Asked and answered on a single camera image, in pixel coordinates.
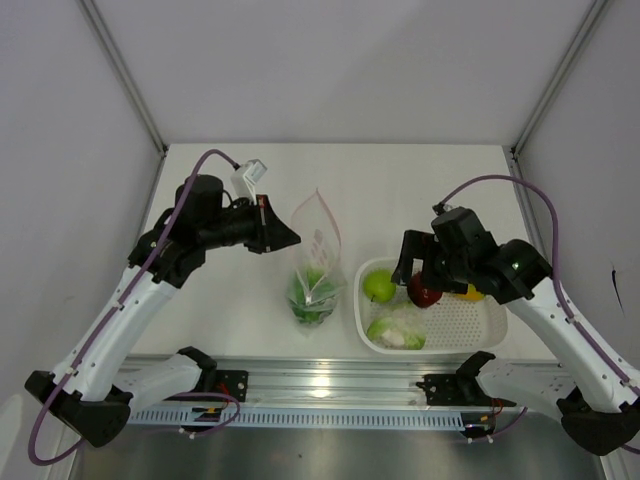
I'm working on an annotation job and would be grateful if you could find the aluminium frame post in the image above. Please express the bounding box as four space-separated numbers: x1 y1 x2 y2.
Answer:
510 0 613 161
76 0 168 156

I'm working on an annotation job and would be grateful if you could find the green apple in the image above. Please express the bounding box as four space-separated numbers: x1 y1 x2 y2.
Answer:
362 269 397 303

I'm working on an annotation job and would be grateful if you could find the white perforated plastic basket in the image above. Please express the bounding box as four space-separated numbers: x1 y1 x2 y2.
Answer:
353 257 508 356

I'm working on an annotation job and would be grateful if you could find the white slotted cable duct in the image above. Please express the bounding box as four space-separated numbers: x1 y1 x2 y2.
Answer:
128 404 465 432

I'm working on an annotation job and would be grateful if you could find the green lettuce leaf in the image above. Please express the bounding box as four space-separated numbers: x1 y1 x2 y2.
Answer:
286 268 339 326

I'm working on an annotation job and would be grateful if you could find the yellow orange mango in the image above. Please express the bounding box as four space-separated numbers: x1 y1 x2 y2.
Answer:
455 284 485 302

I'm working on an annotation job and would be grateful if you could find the pale green cabbage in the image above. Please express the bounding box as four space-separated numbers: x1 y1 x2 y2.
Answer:
366 301 426 350

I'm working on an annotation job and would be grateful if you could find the left aluminium frame post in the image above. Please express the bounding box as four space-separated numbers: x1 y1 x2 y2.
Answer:
76 0 168 156

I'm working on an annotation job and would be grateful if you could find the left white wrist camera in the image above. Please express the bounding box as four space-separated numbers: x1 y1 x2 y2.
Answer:
231 159 267 203

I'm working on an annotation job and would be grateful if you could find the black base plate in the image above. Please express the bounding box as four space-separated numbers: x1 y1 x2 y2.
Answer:
164 370 249 403
415 374 499 407

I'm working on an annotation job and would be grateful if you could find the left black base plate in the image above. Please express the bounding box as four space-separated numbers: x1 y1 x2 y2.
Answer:
164 370 249 403

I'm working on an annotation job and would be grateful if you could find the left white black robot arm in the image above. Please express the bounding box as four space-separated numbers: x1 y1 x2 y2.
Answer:
25 175 301 448

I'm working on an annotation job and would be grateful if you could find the aluminium mounting rail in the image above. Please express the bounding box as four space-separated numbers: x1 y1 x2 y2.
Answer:
217 357 461 409

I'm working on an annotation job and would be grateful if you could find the clear pink zip top bag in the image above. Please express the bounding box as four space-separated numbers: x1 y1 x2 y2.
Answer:
287 190 346 329

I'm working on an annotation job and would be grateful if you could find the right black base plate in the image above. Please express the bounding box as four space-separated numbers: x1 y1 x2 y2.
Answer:
415 374 499 407

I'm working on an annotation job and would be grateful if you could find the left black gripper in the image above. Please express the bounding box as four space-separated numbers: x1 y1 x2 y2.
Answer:
200 194 301 254

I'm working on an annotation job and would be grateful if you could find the right aluminium frame post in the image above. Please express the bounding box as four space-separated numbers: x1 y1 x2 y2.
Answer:
510 0 613 161

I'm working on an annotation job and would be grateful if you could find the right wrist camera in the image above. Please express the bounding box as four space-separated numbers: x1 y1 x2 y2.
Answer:
432 202 455 216

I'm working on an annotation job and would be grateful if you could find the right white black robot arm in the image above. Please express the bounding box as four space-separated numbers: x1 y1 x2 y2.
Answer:
392 207 639 456

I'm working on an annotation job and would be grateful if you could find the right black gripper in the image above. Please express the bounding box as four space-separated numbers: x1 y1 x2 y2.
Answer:
392 229 472 295

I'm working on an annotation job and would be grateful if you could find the red apple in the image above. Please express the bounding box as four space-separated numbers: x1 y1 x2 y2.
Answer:
407 273 443 309

